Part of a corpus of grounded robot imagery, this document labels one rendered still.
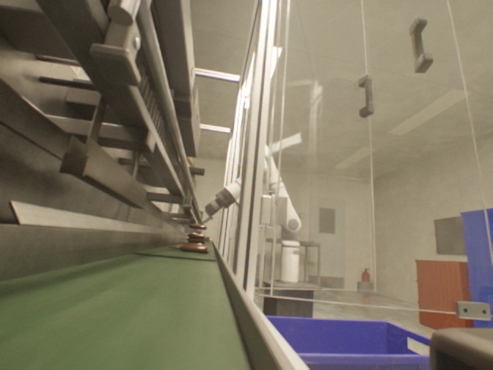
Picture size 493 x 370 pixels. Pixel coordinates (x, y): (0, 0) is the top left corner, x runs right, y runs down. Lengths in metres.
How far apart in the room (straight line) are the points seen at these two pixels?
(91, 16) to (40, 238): 0.18
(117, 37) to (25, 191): 0.22
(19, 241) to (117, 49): 0.17
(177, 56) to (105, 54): 0.27
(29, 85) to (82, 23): 0.41
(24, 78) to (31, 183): 0.32
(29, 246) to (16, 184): 0.14
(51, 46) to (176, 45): 0.22
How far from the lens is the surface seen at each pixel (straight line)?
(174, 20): 0.46
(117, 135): 0.43
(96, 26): 0.28
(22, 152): 0.38
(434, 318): 3.64
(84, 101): 0.76
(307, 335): 1.20
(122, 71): 0.27
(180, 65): 0.54
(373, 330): 1.33
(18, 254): 0.25
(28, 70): 0.68
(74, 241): 0.31
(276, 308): 1.22
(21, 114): 0.38
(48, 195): 0.43
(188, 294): 0.20
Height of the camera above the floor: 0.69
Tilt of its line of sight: 15 degrees up
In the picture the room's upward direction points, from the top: 5 degrees clockwise
